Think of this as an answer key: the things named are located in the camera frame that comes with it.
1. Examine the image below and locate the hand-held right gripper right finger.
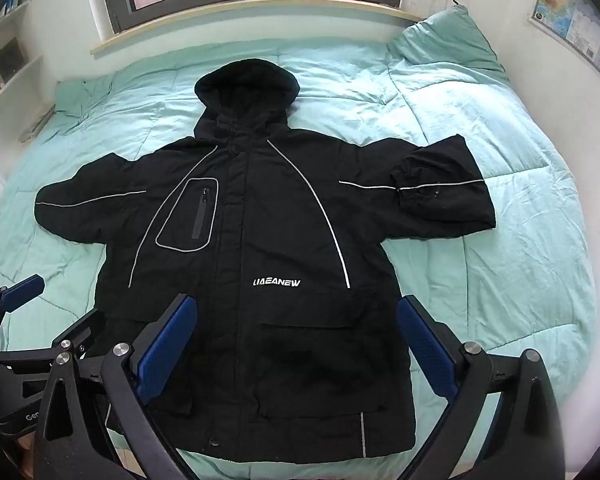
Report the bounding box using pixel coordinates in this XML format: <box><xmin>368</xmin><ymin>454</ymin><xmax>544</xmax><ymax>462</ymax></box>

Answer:
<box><xmin>397</xmin><ymin>296</ymin><xmax>566</xmax><ymax>480</ymax></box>

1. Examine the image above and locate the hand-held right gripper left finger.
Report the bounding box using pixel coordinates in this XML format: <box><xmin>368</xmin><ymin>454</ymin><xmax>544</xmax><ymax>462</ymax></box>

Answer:
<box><xmin>32</xmin><ymin>294</ymin><xmax>198</xmax><ymax>480</ymax></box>

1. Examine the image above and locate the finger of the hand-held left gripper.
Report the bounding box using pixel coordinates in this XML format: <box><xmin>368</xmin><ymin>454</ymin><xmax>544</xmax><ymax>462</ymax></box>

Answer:
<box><xmin>0</xmin><ymin>275</ymin><xmax>46</xmax><ymax>341</ymax></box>
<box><xmin>0</xmin><ymin>308</ymin><xmax>106</xmax><ymax>361</ymax></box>

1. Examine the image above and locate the black hooded jacket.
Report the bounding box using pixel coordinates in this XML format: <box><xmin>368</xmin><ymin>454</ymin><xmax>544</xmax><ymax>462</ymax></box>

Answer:
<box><xmin>34</xmin><ymin>59</ymin><xmax>497</xmax><ymax>463</ymax></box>

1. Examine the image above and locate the mint green quilt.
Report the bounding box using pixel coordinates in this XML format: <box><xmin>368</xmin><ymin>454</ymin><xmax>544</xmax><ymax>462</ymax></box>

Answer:
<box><xmin>0</xmin><ymin>10</ymin><xmax>597</xmax><ymax>480</ymax></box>

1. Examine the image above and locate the white bookshelf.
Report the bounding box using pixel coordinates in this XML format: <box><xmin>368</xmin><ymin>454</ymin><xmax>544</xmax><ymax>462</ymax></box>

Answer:
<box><xmin>0</xmin><ymin>0</ymin><xmax>48</xmax><ymax>143</ymax></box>

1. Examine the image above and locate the beige window sill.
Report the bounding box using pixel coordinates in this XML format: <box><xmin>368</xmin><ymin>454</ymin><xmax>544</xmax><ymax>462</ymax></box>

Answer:
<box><xmin>90</xmin><ymin>0</ymin><xmax>451</xmax><ymax>56</ymax></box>

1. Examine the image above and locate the wall map poster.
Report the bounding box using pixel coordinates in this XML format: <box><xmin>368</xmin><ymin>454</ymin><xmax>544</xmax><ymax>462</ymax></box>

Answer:
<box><xmin>530</xmin><ymin>0</ymin><xmax>600</xmax><ymax>93</ymax></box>

